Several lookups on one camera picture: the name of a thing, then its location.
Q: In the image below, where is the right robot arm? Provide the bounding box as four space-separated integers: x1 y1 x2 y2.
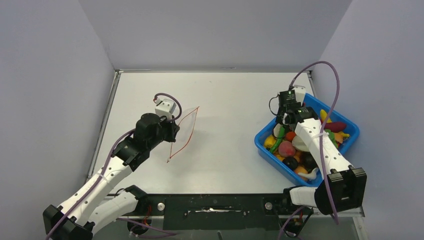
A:
277 90 367 216

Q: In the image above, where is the white garlic bulb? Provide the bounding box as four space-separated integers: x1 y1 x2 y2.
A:
291 135 309 152

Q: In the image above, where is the green chili pepper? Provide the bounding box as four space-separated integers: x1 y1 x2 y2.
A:
269 124 286 154

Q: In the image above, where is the clear zip bag orange zipper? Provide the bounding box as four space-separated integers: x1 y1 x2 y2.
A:
166 106 200 163

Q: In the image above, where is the blue plastic bin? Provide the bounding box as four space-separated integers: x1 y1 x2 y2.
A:
254 93 360 187

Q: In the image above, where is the yellow banana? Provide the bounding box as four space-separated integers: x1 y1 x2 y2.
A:
319 109 333 123

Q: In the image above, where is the yellow bell pepper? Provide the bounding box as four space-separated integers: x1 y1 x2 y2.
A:
263 135 277 149

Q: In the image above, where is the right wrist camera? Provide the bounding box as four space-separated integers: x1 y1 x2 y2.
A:
278 85 307 108

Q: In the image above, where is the pink peach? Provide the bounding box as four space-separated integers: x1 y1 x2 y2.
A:
278 140 296 158

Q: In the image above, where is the green lettuce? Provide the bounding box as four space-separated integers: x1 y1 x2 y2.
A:
324 129 339 149

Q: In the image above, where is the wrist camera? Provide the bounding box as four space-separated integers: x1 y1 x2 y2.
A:
278 85 307 108
153 97 177 120

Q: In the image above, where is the orange tangerine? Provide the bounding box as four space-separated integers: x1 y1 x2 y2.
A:
284 131 296 142

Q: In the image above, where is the purple sweet potato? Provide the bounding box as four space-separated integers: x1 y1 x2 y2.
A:
324 121 347 133

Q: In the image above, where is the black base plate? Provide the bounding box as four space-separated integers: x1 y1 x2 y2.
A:
128 193 298 230

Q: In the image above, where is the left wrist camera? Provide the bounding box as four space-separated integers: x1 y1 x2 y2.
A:
153 97 177 120

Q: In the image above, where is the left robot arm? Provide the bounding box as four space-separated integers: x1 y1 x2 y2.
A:
42 113 180 240

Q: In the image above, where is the dark plum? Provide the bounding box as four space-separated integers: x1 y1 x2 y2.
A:
282 156 299 171

